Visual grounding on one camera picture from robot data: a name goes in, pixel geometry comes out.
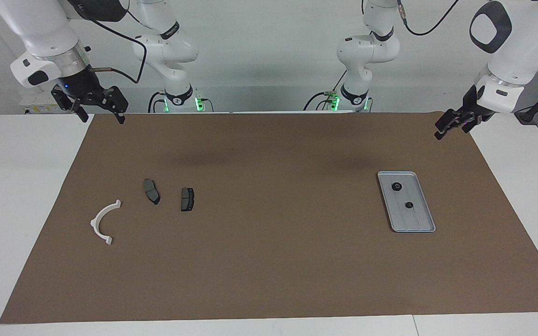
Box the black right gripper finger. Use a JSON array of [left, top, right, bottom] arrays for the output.
[[69, 100, 90, 123], [108, 86, 128, 124]]

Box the silver metal tray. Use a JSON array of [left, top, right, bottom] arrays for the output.
[[377, 171, 436, 233]]

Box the white power strip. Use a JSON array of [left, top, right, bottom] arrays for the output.
[[21, 91, 64, 115]]

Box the elongated grey brake pad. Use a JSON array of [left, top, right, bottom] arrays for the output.
[[143, 178, 161, 205]]

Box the rectangular grey brake pad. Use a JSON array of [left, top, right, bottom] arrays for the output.
[[180, 187, 195, 212]]

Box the brown table mat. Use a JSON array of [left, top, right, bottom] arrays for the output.
[[0, 111, 538, 325]]

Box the black base cable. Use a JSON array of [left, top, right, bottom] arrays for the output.
[[304, 70, 347, 112], [148, 91, 168, 113]]

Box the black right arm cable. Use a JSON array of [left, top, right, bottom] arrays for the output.
[[89, 9, 147, 84]]

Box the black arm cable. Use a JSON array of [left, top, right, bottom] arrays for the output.
[[396, 0, 460, 36], [89, 9, 147, 84]]

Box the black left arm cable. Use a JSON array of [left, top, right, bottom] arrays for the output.
[[396, 0, 460, 36]]

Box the white semicircular bracket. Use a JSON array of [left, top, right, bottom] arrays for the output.
[[90, 199, 122, 245]]

